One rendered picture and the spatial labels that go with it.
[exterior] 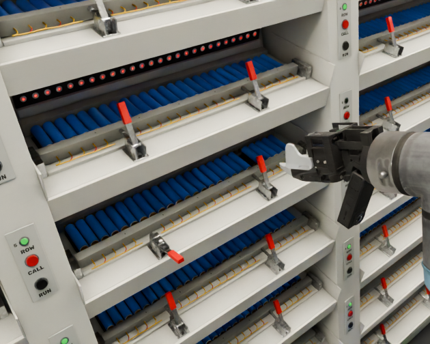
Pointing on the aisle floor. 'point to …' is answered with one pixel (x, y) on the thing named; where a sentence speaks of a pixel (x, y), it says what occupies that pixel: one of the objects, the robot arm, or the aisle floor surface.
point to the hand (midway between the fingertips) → (292, 164)
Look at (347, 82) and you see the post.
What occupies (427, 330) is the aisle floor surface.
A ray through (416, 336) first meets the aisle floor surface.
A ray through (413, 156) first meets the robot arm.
